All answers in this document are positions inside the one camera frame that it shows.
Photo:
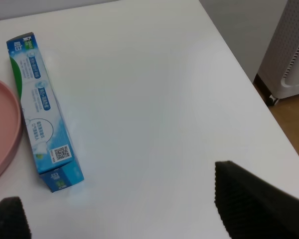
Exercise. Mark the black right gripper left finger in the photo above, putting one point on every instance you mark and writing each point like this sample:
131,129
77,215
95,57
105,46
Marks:
13,221

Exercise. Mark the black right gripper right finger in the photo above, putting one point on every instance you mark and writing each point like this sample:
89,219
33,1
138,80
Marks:
251,208

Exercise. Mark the blue Darlie toothpaste box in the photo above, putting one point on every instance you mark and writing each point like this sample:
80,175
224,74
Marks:
53,153

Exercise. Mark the pink round plate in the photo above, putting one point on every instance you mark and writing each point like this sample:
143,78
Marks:
10,126

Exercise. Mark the white perforated appliance on wheels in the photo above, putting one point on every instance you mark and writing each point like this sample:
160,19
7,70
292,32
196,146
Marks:
279,69

